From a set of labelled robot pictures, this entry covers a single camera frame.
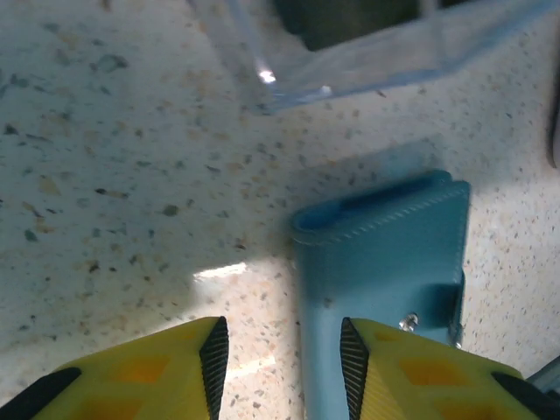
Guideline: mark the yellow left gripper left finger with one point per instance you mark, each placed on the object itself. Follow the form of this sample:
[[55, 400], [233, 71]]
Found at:
[[131, 385]]

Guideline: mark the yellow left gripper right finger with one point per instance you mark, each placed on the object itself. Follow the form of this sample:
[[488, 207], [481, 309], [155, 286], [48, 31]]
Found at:
[[437, 385]]

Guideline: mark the blue leather card holder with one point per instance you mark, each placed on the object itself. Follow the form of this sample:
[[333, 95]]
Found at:
[[385, 262]]

